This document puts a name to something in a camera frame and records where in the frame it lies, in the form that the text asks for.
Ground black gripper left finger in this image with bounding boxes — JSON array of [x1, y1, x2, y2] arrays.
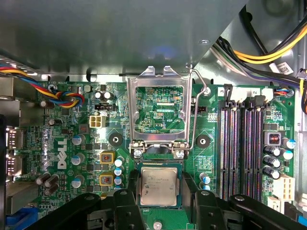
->
[[31, 169, 147, 230]]

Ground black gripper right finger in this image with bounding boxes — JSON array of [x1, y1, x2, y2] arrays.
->
[[179, 171, 307, 230]]

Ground silver CPU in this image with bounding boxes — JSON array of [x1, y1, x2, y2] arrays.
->
[[135, 162, 183, 209]]

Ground metal socket cover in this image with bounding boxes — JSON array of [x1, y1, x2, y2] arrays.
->
[[126, 66, 192, 154]]

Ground CPU socket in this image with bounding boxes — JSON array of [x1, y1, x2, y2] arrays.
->
[[130, 143, 189, 211]]

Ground green motherboard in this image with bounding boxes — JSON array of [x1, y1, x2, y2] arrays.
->
[[0, 76, 298, 230]]

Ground white four-pin power socket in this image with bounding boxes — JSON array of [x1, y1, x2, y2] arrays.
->
[[90, 116, 107, 129]]

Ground black PC case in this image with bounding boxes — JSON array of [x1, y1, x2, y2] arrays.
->
[[0, 0, 307, 230]]

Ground grey power supply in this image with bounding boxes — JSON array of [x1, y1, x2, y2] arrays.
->
[[0, 0, 250, 75]]

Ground multicolour fan wire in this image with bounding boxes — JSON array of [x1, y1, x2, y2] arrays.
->
[[0, 63, 86, 108]]

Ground yellow black wire bundle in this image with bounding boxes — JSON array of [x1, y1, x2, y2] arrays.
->
[[211, 14, 307, 89]]

